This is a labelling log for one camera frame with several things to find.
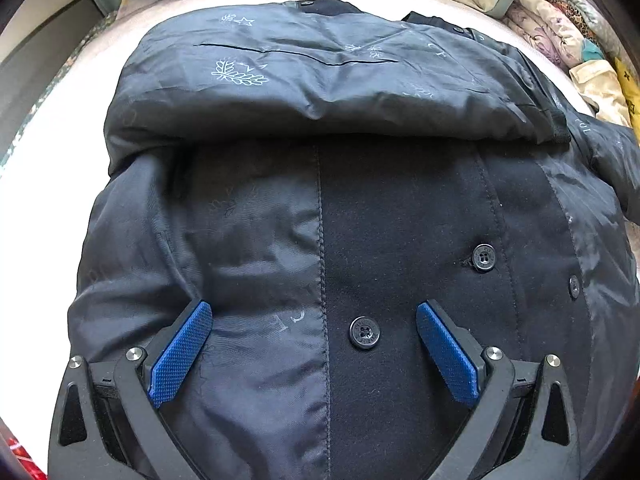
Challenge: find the cream blanket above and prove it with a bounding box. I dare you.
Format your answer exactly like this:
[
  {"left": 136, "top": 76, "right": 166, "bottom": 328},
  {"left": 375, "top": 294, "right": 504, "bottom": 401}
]
[{"left": 570, "top": 57, "right": 633, "bottom": 126}]

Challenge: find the red patterned item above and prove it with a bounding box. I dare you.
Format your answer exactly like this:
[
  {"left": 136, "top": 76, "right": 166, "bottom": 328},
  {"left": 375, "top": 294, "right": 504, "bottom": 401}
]
[{"left": 0, "top": 437, "right": 48, "bottom": 480}]

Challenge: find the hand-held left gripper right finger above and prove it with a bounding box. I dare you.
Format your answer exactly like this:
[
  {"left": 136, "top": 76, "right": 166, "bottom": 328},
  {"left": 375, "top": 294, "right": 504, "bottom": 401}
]
[{"left": 416, "top": 300, "right": 581, "bottom": 480}]

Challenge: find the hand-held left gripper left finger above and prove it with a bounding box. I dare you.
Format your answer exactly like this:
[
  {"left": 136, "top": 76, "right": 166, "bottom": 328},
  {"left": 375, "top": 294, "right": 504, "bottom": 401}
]
[{"left": 47, "top": 300, "right": 213, "bottom": 480}]

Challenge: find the yellow pillow with black print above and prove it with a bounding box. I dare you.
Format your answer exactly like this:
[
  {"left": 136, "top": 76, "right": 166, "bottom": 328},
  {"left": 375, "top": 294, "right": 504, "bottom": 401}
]
[{"left": 612, "top": 57, "right": 640, "bottom": 127}]

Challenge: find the black lined coat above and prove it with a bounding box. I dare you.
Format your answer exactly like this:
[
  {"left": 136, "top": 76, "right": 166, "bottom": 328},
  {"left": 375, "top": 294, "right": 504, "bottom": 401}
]
[{"left": 67, "top": 0, "right": 640, "bottom": 480}]

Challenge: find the floral patchwork quilt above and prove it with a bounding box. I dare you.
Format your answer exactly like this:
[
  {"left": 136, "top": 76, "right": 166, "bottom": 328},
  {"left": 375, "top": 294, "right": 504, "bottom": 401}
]
[{"left": 502, "top": 0, "right": 626, "bottom": 73}]

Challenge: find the dark bed frame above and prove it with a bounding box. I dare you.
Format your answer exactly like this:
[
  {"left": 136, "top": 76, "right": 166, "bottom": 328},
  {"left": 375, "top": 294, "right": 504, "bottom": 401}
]
[{"left": 0, "top": 0, "right": 106, "bottom": 151}]

